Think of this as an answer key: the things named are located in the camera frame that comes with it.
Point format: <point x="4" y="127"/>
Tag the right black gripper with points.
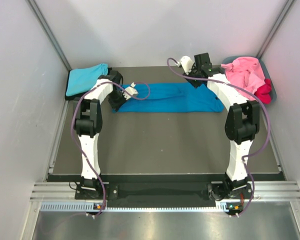
<point x="195" y="84"/>

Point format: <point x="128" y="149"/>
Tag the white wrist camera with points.
<point x="186" y="63"/>
<point x="130" y="91"/>

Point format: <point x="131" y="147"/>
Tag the slotted cable duct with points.
<point x="93" y="207"/>

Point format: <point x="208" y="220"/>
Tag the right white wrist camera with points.
<point x="186" y="63"/>

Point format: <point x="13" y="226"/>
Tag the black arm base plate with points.
<point x="205" y="191"/>

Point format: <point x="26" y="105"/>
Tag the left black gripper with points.
<point x="115" y="106"/>

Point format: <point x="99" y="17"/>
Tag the blue-grey laundry basket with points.
<point x="266" y="73"/>

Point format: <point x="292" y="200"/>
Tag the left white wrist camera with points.
<point x="130" y="91"/>

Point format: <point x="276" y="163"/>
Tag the pink t-shirt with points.
<point x="245" y="72"/>

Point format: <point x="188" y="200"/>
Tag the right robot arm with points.
<point x="241" y="125"/>

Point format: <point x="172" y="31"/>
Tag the magenta t-shirt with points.
<point x="264" y="92"/>

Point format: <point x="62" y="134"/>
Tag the folded light blue t-shirt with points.
<point x="86" y="78"/>

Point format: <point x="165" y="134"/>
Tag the folded black t-shirt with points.
<point x="72" y="96"/>

